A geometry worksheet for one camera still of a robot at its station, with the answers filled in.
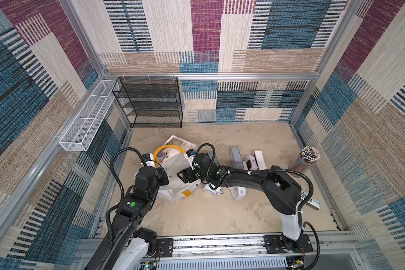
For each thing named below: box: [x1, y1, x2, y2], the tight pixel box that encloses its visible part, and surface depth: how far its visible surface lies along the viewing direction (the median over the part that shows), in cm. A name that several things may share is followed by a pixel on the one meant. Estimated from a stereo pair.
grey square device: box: [228, 145, 244, 170], surface depth 93 cm
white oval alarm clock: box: [229, 186, 247, 201], surface depth 83 cm
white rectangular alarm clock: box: [254, 150, 268, 171], surface depth 98 cm
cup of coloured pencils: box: [289, 146, 321, 178], surface depth 85 cm
